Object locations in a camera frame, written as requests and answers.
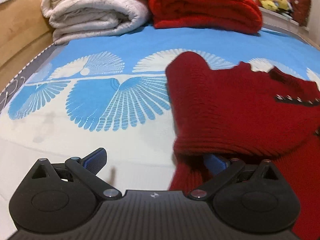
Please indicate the dark red knit sweater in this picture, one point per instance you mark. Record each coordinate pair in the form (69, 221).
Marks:
(241, 113)

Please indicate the blue white patterned bedsheet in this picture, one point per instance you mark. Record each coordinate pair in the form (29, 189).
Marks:
(110, 92)

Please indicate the folded bright red sweater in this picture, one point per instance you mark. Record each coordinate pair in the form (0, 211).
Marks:
(243, 16)

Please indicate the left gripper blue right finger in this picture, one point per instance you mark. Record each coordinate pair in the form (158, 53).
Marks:
(224, 173)

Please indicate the folded white fleece blanket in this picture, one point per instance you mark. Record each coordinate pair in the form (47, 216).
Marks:
(75, 19)

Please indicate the dark red cushion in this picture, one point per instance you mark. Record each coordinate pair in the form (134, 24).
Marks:
(301, 11)

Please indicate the wooden headboard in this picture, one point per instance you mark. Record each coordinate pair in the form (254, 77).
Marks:
(24, 34)

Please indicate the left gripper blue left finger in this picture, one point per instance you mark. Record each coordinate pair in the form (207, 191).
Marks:
(86, 169)

